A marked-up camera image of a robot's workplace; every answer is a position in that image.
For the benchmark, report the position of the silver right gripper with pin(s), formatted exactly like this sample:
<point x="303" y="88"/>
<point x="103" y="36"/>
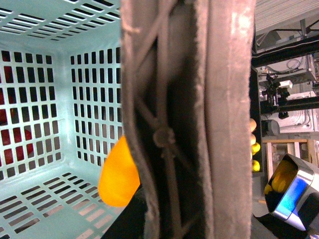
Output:
<point x="288" y="192"/>

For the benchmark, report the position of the brown basket handle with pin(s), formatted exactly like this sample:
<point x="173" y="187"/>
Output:
<point x="186" y="110"/>

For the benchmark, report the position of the yellow mango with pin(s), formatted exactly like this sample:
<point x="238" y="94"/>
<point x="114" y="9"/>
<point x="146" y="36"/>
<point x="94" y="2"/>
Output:
<point x="119" y="179"/>

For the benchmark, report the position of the light blue plastic basket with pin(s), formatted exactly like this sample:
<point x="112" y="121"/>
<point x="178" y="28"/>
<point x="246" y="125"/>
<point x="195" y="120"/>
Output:
<point x="60" y="116"/>

